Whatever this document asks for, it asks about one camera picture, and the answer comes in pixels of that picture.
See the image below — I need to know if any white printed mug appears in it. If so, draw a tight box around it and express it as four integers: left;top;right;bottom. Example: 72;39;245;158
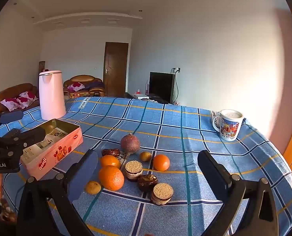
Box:
212;109;244;141

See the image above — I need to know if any dark brown wooden door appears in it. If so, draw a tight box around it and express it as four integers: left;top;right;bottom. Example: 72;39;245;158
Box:
103;42;129;97

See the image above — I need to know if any floral cushion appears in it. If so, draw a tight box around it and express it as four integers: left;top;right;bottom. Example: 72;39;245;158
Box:
19;91;39;104
0;98;26;111
68;82;85;92

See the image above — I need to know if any low television stand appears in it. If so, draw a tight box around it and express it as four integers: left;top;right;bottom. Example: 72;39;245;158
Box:
124;92;170;104

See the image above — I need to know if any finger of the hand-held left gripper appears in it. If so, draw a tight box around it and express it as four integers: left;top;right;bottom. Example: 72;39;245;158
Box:
0;127;46;157
0;110;24;134

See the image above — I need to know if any printed paper leaflet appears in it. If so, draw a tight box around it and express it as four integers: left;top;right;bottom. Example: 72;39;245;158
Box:
21;127;69;164

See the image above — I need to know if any dark red date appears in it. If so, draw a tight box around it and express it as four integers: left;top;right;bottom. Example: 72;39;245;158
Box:
137;174;159;192
102;148;121;157

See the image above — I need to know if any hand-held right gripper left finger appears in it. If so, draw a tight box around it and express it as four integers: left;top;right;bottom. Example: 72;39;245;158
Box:
16;149;99;236

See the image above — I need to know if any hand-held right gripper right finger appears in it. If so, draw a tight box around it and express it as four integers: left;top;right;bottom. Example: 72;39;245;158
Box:
197;150;279;236

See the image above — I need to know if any pink metal tin box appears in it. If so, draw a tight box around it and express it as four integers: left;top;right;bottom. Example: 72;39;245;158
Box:
20;118;84;180

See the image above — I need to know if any brown round fruit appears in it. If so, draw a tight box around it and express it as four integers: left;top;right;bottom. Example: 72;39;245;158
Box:
121;133;141;159

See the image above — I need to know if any black television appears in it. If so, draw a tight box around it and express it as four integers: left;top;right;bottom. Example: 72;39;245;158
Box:
149;72;175;103

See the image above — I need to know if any brown leather armchair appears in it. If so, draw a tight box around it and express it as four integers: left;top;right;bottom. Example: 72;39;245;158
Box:
63;75;105;98

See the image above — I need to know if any small yellow-brown longan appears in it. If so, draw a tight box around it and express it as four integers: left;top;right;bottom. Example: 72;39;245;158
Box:
139;151;152;162
85;181;102;195

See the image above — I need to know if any pink electric kettle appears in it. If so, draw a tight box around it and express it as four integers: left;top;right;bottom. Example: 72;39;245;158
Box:
39;70;67;121

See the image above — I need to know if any black power cable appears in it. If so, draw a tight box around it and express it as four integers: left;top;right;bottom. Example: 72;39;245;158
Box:
171;67;180;104

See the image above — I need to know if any round sesame sandwich cake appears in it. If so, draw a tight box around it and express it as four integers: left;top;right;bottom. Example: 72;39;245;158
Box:
125;160;143;182
150;183;174;206

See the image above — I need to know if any brown leather sofa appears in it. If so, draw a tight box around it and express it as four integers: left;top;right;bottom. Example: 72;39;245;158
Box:
0;83;39;115

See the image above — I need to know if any blue plaid tablecloth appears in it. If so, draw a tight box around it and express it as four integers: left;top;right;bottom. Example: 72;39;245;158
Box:
0;96;292;236

